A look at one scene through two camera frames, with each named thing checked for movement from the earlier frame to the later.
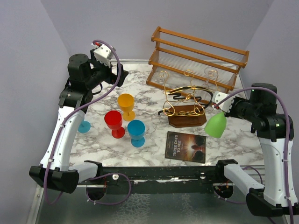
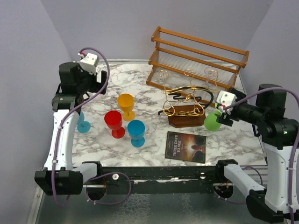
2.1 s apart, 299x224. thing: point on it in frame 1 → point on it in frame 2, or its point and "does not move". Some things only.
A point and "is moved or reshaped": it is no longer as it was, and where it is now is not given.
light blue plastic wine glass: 84,127 does not move
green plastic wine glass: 215,125 is moved or reshaped
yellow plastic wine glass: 126,102 does not move
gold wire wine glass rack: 185,106 does not move
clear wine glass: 212,81 does not move
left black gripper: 112,77 → 98,86
